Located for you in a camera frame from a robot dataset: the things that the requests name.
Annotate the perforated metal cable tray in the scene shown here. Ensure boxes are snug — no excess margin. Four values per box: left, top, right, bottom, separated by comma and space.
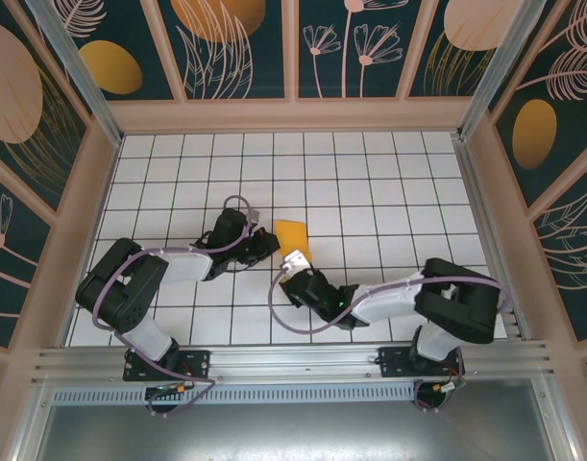
52, 383, 419, 407

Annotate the right base wire connector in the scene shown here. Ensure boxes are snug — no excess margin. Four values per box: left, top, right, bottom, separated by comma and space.
431, 372, 468, 399

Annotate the aluminium corner post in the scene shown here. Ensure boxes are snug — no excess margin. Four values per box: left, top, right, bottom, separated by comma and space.
457, 0, 550, 141
26, 0, 125, 146

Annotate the orange paper sheet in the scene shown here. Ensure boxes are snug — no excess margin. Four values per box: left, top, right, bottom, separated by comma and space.
273, 218, 314, 263

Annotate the aluminium frame bar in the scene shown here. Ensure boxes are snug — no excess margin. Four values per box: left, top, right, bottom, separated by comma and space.
12, 378, 54, 461
537, 364, 583, 461

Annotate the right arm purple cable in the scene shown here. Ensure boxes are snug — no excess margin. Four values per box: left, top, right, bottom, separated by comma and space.
268, 268, 514, 414

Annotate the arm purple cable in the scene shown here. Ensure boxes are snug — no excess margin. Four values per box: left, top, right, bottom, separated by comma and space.
91, 195, 256, 419
268, 268, 514, 414

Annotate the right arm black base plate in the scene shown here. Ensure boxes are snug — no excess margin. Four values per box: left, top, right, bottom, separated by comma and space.
378, 345, 467, 380

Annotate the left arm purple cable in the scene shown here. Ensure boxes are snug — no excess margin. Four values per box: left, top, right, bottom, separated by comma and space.
91, 195, 256, 419

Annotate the aluminium side rail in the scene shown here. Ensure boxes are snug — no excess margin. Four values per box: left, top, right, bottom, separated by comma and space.
452, 133, 530, 343

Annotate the base wire connector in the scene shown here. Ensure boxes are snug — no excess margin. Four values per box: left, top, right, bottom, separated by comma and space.
431, 372, 468, 399
146, 381, 189, 399

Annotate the long aluminium mounting rail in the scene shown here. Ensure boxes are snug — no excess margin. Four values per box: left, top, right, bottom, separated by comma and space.
31, 339, 556, 386

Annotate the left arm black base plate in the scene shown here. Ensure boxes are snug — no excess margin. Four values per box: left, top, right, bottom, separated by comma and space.
123, 349, 212, 383

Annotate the grey metal sheet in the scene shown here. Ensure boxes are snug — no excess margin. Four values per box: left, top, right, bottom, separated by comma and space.
33, 402, 556, 461

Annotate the left base wire connector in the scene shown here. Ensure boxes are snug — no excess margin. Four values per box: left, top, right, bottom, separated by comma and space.
146, 381, 189, 399

